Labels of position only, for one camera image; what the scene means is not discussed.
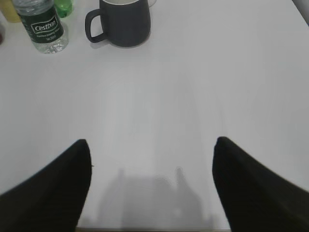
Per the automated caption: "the green soda bottle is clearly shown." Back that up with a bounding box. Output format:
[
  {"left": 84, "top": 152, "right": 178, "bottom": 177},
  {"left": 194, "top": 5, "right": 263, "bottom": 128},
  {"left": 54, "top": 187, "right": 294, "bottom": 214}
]
[{"left": 54, "top": 0, "right": 73, "bottom": 18}]

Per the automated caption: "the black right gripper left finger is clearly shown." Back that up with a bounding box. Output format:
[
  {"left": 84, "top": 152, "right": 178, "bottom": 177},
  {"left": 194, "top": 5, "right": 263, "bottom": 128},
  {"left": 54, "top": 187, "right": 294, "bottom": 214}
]
[{"left": 0, "top": 139, "right": 92, "bottom": 232}]

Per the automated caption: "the dark grey mug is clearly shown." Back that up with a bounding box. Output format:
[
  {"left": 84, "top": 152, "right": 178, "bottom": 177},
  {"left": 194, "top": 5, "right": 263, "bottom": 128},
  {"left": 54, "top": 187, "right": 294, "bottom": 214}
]
[{"left": 84, "top": 0, "right": 151, "bottom": 47}]

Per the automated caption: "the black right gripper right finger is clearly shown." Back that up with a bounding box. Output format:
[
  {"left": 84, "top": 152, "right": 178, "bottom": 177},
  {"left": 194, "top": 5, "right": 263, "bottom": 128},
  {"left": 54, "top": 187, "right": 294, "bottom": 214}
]
[{"left": 212, "top": 136, "right": 309, "bottom": 232}]

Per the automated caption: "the yellow paper cup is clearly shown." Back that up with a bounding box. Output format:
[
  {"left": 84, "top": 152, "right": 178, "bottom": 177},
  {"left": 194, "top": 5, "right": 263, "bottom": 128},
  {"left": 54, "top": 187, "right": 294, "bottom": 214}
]
[{"left": 0, "top": 0, "right": 21, "bottom": 23}]

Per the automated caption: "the clear water bottle green label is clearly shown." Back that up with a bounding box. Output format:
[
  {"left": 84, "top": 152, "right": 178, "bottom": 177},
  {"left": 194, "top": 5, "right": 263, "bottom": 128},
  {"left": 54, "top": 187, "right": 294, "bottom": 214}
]
[{"left": 12, "top": 0, "right": 69, "bottom": 54}]

